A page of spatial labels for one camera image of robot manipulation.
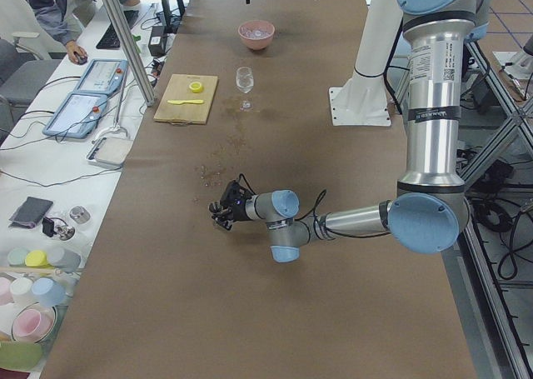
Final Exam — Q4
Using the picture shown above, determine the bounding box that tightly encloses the green plastic cup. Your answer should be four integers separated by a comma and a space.
7, 247, 29, 267

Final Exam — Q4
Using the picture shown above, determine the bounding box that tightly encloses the brown table mat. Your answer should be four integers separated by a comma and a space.
42, 0, 476, 378

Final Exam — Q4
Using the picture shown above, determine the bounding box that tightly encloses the clear ice cubes pile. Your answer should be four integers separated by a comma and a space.
240, 26, 271, 40

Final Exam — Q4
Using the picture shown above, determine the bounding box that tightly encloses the clear wine glass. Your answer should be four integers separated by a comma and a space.
236, 67, 254, 111

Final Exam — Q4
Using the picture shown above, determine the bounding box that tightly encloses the bamboo cutting board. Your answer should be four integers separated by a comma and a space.
153, 74, 218, 125

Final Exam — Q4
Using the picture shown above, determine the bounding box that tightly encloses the pink plastic cup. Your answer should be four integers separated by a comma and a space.
12, 307, 55, 342

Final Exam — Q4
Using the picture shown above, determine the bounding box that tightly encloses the blue teach pendant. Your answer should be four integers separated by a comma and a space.
42, 92, 108, 139
75, 59, 128, 96

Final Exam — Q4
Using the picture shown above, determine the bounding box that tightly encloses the pink bowl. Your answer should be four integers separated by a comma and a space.
237, 20, 276, 51

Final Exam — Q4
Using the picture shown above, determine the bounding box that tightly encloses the blue plastic cup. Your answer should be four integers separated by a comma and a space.
31, 277, 67, 307

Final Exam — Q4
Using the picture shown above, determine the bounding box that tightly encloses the black keyboard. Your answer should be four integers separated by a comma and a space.
95, 9, 141, 50

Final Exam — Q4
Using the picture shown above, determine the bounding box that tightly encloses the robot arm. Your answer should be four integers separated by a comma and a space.
209, 0, 490, 262

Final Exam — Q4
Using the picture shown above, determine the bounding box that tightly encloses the aluminium frame post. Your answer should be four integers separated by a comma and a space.
102, 0, 156, 107

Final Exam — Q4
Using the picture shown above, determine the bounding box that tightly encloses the yellow lemon slice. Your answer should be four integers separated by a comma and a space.
188, 81, 204, 93

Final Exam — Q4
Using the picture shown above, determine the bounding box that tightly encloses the yellow plastic cup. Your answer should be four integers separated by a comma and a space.
24, 250, 52, 269

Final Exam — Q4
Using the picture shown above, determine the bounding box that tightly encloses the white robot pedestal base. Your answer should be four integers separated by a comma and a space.
329, 0, 403, 127

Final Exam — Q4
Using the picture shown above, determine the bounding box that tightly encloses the yellow plastic knife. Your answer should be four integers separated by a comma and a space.
167, 99, 204, 105

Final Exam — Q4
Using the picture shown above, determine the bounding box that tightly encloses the small steel canister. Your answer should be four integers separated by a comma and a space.
69, 206, 92, 225

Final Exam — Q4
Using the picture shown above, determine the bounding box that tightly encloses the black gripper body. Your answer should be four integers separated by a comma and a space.
219, 180, 253, 223

